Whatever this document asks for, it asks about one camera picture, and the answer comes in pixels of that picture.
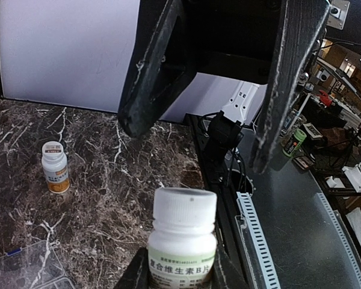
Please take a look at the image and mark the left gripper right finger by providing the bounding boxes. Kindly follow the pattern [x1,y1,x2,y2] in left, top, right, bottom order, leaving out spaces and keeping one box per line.
[213,246,248,289]

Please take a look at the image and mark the large orange label pill bottle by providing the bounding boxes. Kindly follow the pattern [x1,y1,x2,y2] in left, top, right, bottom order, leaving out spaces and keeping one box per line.
[42,141,70,194]

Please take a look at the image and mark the blue box latch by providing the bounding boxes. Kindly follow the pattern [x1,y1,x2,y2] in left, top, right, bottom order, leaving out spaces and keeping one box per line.
[7,247,22,256]

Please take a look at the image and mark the black front rail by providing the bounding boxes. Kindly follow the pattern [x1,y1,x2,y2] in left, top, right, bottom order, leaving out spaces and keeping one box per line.
[185,114,250,288]

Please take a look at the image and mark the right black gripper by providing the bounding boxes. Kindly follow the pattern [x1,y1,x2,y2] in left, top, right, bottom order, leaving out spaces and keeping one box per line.
[117,0,330,174]

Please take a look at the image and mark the clear plastic pill organizer box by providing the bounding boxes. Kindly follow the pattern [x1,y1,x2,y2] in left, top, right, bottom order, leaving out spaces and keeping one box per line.
[0,240,75,289]

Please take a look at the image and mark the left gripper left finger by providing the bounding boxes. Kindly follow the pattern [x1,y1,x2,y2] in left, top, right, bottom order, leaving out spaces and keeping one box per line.
[114,247,149,289]

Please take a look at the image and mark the white slotted cable duct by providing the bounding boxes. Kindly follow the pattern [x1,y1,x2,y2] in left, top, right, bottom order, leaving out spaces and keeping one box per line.
[237,192,281,288]

